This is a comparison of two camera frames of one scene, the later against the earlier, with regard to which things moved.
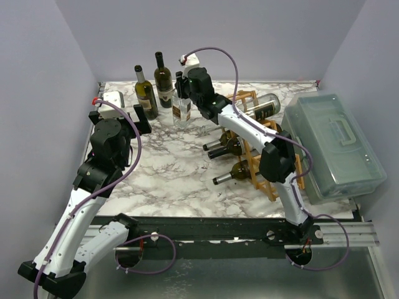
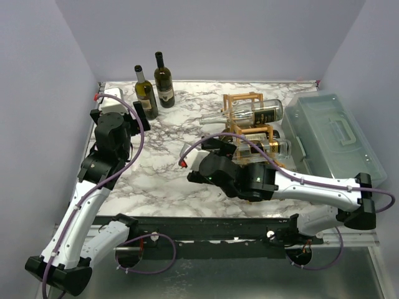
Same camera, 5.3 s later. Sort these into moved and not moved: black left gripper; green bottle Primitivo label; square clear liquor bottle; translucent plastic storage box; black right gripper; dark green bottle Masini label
Moved: black right gripper; square clear liquor bottle
Not moved: translucent plastic storage box; green bottle Primitivo label; black left gripper; dark green bottle Masini label
